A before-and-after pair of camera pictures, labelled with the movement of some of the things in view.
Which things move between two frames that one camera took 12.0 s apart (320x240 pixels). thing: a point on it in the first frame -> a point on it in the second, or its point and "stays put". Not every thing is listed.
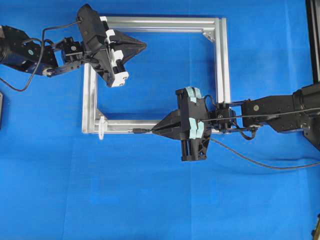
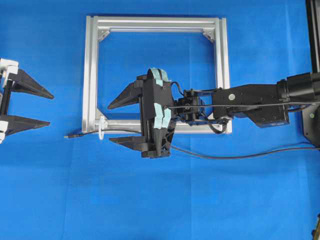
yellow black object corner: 315,233 stays put
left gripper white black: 110,62 -> 23,82
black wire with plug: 145,131 -> 76,134
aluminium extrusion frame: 221,26 stays put
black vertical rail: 313,10 stays put
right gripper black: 190,124 -> 157,115
